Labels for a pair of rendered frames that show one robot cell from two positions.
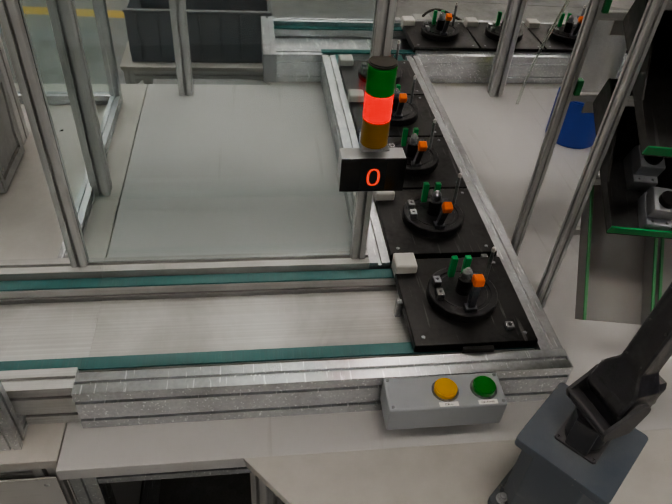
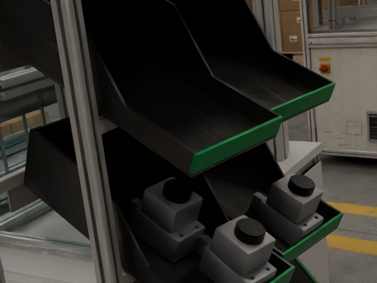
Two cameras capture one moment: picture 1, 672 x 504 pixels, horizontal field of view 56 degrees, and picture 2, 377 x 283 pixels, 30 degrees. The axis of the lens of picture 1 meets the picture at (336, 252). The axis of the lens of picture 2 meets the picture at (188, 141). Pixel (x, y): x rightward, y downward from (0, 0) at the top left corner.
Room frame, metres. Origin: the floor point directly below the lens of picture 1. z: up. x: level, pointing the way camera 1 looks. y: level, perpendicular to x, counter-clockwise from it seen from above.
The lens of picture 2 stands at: (0.48, -0.05, 1.54)
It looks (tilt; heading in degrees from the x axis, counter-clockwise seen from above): 15 degrees down; 312
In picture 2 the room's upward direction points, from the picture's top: 7 degrees counter-clockwise
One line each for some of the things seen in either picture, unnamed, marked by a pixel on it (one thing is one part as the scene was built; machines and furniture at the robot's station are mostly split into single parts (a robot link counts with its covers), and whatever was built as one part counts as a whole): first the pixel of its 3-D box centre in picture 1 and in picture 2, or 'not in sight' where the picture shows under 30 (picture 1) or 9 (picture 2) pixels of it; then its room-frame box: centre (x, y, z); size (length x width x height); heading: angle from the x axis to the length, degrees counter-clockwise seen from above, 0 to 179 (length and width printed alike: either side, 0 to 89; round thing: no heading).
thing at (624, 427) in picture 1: (604, 398); not in sight; (0.54, -0.39, 1.15); 0.09 x 0.07 x 0.06; 24
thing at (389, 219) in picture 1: (434, 204); not in sight; (1.16, -0.22, 1.01); 0.24 x 0.24 x 0.13; 10
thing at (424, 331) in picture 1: (459, 300); not in sight; (0.91, -0.26, 0.96); 0.24 x 0.24 x 0.02; 10
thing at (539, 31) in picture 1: (568, 25); not in sight; (2.35, -0.79, 1.01); 0.24 x 0.24 x 0.13; 10
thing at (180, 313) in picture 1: (310, 315); not in sight; (0.88, 0.04, 0.91); 0.84 x 0.28 x 0.10; 100
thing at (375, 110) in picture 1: (378, 105); not in sight; (0.99, -0.05, 1.33); 0.05 x 0.05 x 0.05
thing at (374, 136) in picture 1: (375, 130); not in sight; (0.99, -0.05, 1.28); 0.05 x 0.05 x 0.05
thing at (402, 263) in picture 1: (404, 265); not in sight; (0.99, -0.15, 0.97); 0.05 x 0.05 x 0.04; 10
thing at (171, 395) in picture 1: (332, 383); not in sight; (0.71, -0.01, 0.91); 0.89 x 0.06 x 0.11; 100
